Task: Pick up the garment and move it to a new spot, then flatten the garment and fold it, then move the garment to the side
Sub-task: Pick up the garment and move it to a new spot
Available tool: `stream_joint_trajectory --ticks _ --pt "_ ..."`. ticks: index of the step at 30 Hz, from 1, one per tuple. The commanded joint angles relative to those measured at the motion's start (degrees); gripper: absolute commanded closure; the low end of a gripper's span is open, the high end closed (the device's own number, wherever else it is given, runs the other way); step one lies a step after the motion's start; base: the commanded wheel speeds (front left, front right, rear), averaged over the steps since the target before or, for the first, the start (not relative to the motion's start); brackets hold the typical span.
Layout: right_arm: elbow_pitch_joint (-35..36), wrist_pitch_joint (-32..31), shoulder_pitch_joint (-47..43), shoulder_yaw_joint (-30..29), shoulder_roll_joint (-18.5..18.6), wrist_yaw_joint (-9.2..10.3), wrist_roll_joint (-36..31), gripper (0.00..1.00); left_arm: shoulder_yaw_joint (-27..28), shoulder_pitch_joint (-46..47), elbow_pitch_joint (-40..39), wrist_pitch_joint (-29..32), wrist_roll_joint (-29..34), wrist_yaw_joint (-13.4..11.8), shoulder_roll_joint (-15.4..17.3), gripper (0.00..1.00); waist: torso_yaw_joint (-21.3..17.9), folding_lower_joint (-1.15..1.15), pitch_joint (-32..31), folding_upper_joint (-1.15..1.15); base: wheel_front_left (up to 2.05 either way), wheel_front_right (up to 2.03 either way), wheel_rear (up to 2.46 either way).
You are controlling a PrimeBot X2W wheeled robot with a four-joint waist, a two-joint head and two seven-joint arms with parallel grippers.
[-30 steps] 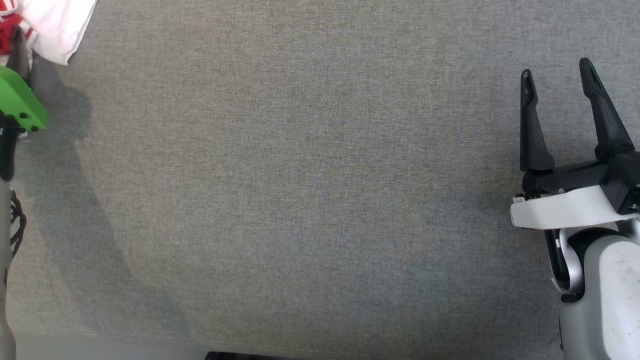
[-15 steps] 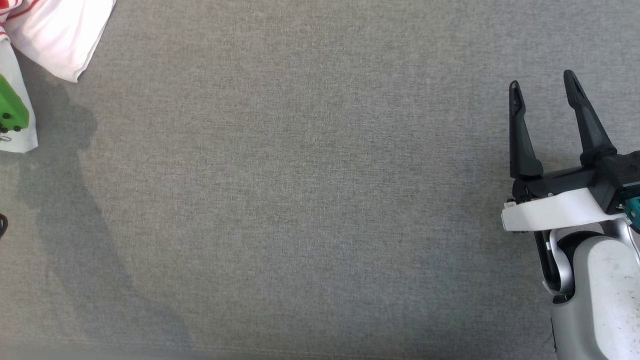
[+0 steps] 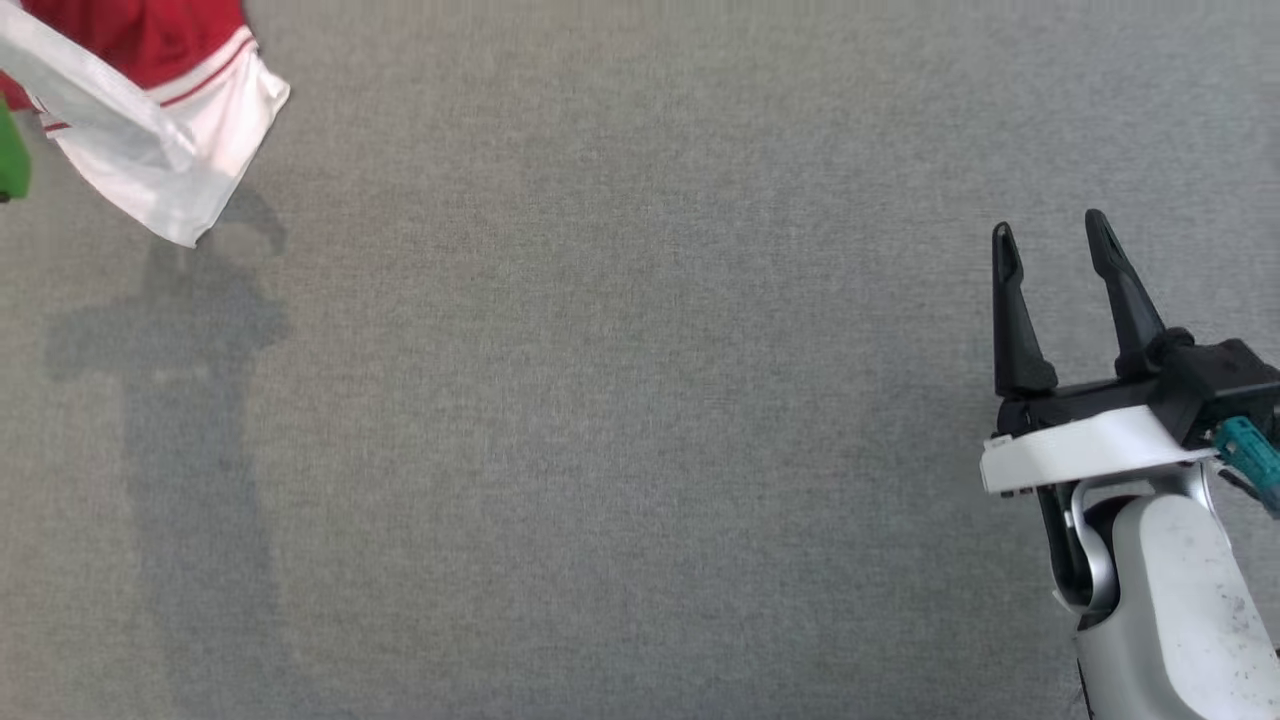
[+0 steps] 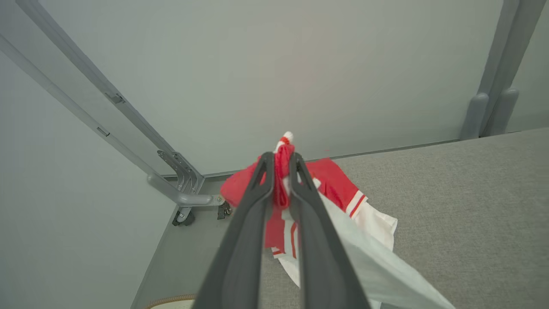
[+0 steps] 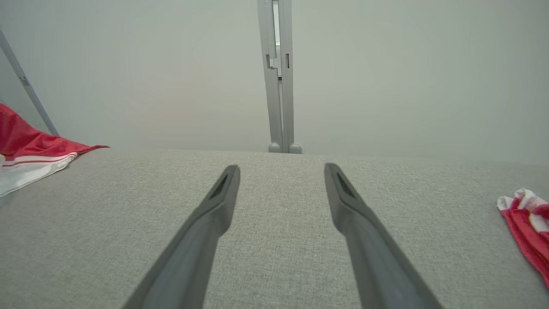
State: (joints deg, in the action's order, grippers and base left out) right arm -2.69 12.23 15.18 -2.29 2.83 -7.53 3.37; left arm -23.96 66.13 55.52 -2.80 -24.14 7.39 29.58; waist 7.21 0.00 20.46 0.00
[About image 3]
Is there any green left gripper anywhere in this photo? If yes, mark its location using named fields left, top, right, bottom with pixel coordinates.
left=0, top=100, right=32, bottom=204

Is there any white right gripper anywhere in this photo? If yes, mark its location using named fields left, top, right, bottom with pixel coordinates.
left=980, top=207, right=1223, bottom=498

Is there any red white jersey shirt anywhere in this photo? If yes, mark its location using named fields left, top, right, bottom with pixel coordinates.
left=0, top=0, right=292, bottom=249

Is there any grey fabric sofa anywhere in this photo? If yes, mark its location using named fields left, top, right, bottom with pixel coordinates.
left=0, top=0, right=1280, bottom=720

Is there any teal right cable connector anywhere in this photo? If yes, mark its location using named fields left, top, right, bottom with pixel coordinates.
left=1213, top=416, right=1280, bottom=518

